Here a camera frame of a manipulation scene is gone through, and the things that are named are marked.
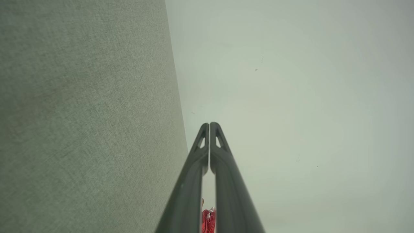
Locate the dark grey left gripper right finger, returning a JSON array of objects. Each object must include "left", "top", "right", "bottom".
[{"left": 210, "top": 122, "right": 266, "bottom": 233}]

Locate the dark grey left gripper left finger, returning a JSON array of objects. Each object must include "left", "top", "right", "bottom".
[{"left": 155, "top": 122, "right": 210, "bottom": 233}]

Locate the grey fabric sofa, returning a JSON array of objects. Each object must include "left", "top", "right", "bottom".
[{"left": 0, "top": 0, "right": 189, "bottom": 233}]

